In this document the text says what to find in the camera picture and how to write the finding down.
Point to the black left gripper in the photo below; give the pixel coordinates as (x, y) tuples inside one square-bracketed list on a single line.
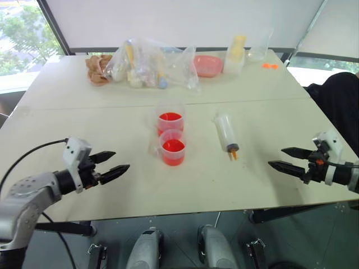
[(88, 175)]

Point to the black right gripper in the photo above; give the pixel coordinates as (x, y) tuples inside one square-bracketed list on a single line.
[(317, 169)]

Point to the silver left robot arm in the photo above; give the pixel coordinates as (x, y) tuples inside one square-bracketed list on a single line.
[(25, 196)]

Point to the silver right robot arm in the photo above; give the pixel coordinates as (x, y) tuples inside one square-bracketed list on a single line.
[(354, 178)]

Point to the cup with red liquid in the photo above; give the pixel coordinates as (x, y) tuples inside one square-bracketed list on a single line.
[(173, 152), (170, 120)]

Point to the clear syringe with orange tip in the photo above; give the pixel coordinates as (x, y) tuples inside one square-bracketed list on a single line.
[(225, 129)]

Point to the empty clear measuring cup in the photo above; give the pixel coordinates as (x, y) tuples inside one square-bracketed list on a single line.
[(259, 47)]

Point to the black chair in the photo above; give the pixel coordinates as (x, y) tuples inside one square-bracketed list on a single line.
[(339, 103)]

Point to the black table leg bar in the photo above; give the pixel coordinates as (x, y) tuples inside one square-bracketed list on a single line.
[(70, 229)]

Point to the grey rounded robot leg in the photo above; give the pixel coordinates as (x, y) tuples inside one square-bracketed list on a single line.
[(144, 249), (217, 248)]

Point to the small orange plastic piece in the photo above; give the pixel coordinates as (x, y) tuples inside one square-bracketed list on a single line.
[(269, 66)]

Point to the clear plastic bag with utensils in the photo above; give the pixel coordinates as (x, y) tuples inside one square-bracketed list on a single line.
[(134, 65)]

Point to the clear bottle with yellow insert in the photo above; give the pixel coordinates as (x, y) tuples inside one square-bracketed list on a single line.
[(235, 54)]

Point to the empty clear plastic bag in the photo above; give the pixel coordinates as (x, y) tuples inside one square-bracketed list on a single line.
[(186, 68)]

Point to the pink plastic bowl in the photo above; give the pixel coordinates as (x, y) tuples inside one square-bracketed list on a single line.
[(209, 65)]

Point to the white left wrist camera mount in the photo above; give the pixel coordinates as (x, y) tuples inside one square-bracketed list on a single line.
[(75, 148)]

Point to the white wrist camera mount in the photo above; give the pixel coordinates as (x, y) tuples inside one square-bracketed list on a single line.
[(75, 148), (332, 143)]

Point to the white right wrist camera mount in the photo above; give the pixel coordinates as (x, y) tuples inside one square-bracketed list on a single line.
[(332, 143)]

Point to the black bracket with metal clasp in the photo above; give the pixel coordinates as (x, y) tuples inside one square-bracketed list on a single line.
[(98, 256), (256, 253)]

